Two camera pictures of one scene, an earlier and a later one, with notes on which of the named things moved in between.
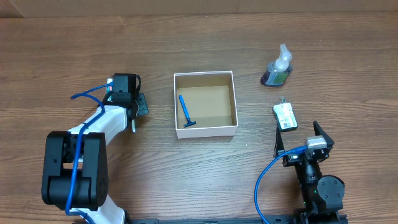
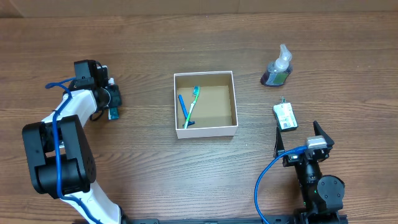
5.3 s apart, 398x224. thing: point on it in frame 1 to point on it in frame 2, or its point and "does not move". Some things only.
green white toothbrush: (133, 124) to (196, 91)
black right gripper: (302, 158) does not move
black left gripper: (142, 104) to (115, 97)
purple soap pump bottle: (278, 71) does not move
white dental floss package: (285, 116) does not move
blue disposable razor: (189, 122) does not move
